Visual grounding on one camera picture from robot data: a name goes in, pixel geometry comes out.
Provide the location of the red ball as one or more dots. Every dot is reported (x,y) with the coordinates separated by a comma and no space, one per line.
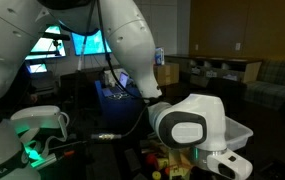
(151,160)

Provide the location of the long black block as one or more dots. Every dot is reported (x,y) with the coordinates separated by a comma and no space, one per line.
(132,160)

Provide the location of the yellow toy cup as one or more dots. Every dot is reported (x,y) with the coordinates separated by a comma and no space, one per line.
(163,162)

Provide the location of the wooden toy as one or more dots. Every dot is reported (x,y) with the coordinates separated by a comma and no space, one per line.
(178,165)

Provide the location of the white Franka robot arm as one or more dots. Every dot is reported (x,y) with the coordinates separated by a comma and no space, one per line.
(125,33)

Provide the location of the clear plastic storage container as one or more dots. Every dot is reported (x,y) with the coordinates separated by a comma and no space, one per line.
(237,133)

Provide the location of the small open laptop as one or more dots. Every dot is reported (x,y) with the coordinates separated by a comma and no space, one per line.
(123,80)

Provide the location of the cardboard box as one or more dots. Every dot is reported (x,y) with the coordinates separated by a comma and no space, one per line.
(167,74)

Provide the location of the blue cart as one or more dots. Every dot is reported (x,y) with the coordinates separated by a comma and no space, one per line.
(115,110)

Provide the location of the blue white carton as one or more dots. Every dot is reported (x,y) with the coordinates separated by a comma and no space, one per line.
(159,56)

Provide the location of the wooden shelf cabinet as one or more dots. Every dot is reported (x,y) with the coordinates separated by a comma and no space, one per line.
(215,68)

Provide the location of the orange tipped tool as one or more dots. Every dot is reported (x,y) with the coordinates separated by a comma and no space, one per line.
(67,154)

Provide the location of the white VR headset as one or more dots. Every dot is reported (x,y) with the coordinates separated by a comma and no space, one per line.
(38,116)

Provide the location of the small lit monitor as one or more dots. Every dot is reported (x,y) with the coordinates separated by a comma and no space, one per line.
(37,68)

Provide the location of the green plaid sofa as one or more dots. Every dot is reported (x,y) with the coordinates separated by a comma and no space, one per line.
(275,86)

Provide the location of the black camera on tripod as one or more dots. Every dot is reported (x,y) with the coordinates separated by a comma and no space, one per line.
(57,36)

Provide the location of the white wall outlet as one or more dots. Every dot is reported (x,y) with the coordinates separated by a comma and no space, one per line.
(238,46)

